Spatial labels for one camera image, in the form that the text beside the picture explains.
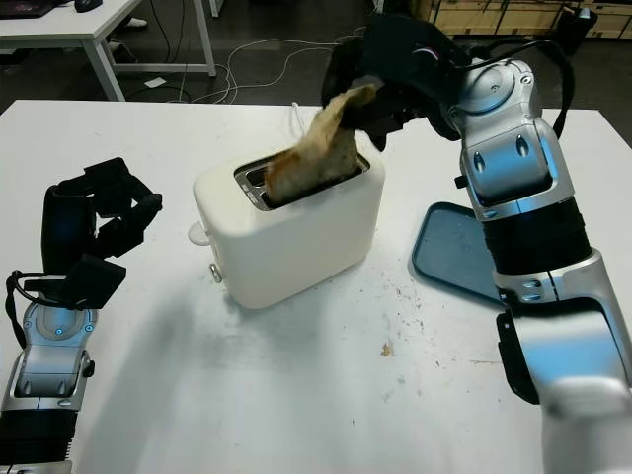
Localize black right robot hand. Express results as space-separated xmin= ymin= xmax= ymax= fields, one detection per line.
xmin=320 ymin=14 xmax=470 ymax=152

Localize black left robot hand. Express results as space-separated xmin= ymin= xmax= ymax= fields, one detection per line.
xmin=41 ymin=157 xmax=163 ymax=276

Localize brown bread slice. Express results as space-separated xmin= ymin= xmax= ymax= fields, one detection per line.
xmin=263 ymin=83 xmax=379 ymax=206

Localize blue plastic tray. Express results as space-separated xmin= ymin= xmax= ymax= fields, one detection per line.
xmin=408 ymin=200 xmax=510 ymax=310

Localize white toaster lever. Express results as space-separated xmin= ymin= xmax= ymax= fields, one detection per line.
xmin=187 ymin=222 xmax=213 ymax=247

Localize cream two-slot toaster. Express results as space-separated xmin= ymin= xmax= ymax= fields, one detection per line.
xmin=187 ymin=145 xmax=387 ymax=311

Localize stacked wooden crates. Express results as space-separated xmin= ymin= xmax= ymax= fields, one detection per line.
xmin=414 ymin=0 xmax=632 ymax=39

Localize black trash bin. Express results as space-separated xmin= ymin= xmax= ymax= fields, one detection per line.
xmin=557 ymin=5 xmax=599 ymax=55

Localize white office desk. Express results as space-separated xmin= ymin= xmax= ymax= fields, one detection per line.
xmin=0 ymin=0 xmax=218 ymax=103

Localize black desk mat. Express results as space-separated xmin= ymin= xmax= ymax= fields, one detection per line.
xmin=0 ymin=0 xmax=53 ymax=17

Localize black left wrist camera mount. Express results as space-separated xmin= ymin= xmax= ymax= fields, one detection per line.
xmin=22 ymin=254 xmax=127 ymax=311

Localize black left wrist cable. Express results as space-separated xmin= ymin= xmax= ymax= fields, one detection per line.
xmin=5 ymin=270 xmax=45 ymax=347

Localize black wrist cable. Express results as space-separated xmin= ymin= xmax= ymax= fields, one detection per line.
xmin=5 ymin=270 xmax=45 ymax=347
xmin=463 ymin=38 xmax=577 ymax=139

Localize white floor cable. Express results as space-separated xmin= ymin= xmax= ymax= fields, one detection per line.
xmin=224 ymin=37 xmax=356 ymax=105

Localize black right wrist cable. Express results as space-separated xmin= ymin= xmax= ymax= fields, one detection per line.
xmin=463 ymin=38 xmax=577 ymax=139

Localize black floor cable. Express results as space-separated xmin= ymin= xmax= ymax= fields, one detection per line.
xmin=147 ymin=0 xmax=192 ymax=103

